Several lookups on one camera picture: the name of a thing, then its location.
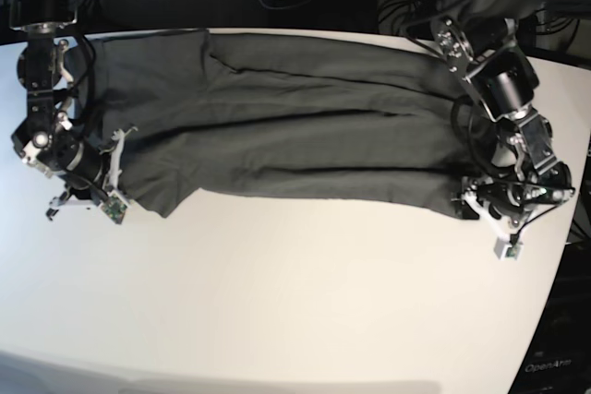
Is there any black OpenArm box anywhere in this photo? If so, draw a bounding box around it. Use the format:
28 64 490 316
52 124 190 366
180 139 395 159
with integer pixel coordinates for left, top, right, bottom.
510 242 590 393

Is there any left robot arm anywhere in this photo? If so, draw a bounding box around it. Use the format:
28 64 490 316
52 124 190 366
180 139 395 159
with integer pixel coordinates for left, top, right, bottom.
401 0 574 246

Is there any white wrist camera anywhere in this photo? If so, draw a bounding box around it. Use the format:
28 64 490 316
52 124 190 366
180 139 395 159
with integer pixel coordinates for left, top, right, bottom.
100 195 128 225
494 238 523 260

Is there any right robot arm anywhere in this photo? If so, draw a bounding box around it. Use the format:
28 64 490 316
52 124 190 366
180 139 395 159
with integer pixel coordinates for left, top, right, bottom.
9 0 130 224

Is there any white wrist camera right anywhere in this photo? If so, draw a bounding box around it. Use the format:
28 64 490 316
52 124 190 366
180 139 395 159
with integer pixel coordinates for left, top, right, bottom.
100 195 128 225

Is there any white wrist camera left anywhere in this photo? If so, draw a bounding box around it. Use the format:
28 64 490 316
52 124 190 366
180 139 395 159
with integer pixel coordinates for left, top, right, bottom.
494 238 523 260

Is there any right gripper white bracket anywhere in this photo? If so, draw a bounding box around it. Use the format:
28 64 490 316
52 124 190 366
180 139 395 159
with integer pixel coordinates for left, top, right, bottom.
43 124 139 220

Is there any grey T-shirt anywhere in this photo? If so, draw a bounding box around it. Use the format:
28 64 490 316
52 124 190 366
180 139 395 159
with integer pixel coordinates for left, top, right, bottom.
93 30 495 217

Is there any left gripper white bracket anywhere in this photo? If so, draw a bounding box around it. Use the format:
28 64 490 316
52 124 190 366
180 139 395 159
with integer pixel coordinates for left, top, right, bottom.
454 174 576 241

